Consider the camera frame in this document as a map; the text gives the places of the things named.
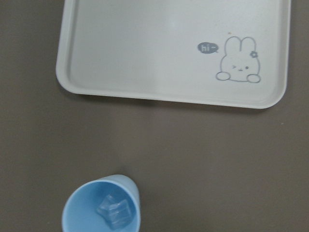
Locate clear ice cube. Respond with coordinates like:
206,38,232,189
96,194,133,230

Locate light blue plastic cup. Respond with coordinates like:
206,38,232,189
62,174,141,232

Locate beige rabbit tray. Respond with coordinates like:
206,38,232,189
56,0,292,109

